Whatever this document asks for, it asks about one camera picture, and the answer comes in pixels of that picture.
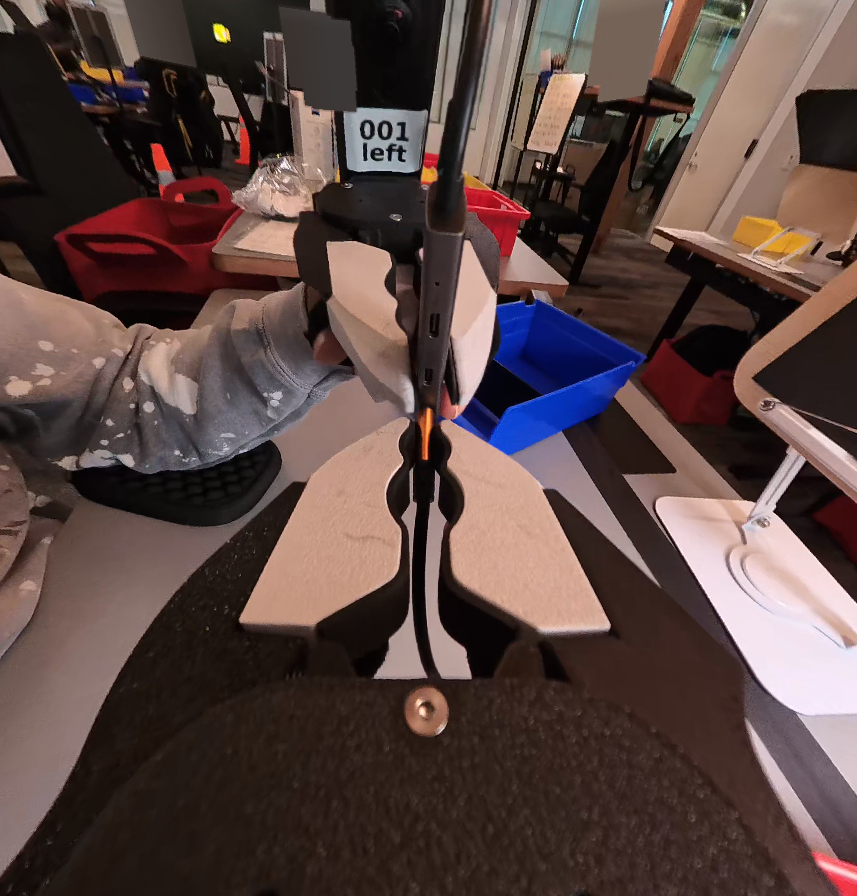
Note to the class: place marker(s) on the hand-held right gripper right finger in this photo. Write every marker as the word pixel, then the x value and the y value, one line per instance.
pixel 526 560

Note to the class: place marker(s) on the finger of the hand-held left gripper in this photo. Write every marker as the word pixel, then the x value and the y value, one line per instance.
pixel 478 315
pixel 365 315

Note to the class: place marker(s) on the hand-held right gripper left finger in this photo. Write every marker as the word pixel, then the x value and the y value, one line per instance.
pixel 330 553

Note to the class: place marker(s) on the blue plastic bin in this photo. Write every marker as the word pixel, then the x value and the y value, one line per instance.
pixel 575 392

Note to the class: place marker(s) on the red plastic bin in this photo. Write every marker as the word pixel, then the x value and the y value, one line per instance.
pixel 855 878

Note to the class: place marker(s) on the person's left forearm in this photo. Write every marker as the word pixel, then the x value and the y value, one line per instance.
pixel 155 392

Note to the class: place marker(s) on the person's left hand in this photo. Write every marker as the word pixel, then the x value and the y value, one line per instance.
pixel 332 346

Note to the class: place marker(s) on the wood-edged table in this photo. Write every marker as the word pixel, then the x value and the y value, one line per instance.
pixel 533 269

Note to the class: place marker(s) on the black bin divider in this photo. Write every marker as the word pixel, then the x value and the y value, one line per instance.
pixel 505 392

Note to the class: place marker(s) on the red ribbed storage bin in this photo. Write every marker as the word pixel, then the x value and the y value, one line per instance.
pixel 502 210

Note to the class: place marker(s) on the black monitor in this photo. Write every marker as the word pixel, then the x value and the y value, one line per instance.
pixel 246 49

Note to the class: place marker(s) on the black office chair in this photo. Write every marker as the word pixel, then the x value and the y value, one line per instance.
pixel 582 203

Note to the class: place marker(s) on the crumpled foil wrap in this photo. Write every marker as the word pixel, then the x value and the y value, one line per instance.
pixel 278 189

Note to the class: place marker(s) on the black padded wrist rest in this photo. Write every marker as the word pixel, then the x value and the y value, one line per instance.
pixel 190 490

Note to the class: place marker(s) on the orange traffic cone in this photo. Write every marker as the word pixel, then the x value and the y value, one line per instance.
pixel 243 143
pixel 162 168

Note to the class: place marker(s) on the white paper easel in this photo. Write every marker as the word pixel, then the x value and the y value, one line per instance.
pixel 558 112

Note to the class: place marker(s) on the black-legged side table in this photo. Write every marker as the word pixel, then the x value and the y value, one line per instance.
pixel 722 262

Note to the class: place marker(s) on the white board stand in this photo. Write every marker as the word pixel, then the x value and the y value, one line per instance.
pixel 785 665

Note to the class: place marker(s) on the small yellow bin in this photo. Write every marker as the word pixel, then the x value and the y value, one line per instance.
pixel 754 231

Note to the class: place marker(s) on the person's patterned clothing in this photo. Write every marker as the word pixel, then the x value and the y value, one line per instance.
pixel 8 560

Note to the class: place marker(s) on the red zigzag bag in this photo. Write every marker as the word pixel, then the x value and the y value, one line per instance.
pixel 848 525

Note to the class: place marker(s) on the small wooden board stand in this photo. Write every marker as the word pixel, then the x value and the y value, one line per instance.
pixel 834 129

